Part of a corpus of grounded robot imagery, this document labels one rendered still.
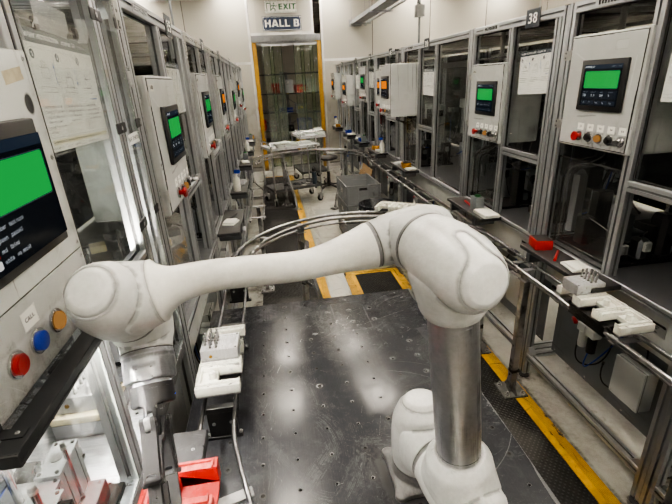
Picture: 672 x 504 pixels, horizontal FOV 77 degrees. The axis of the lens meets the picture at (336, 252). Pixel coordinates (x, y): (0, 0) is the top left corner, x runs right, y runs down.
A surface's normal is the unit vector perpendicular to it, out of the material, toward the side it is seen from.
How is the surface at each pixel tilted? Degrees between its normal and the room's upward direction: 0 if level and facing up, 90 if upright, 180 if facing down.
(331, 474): 0
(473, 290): 83
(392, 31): 90
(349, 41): 90
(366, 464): 0
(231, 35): 90
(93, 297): 52
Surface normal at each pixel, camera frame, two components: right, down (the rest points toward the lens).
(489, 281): 0.30, 0.25
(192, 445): -0.04, -0.92
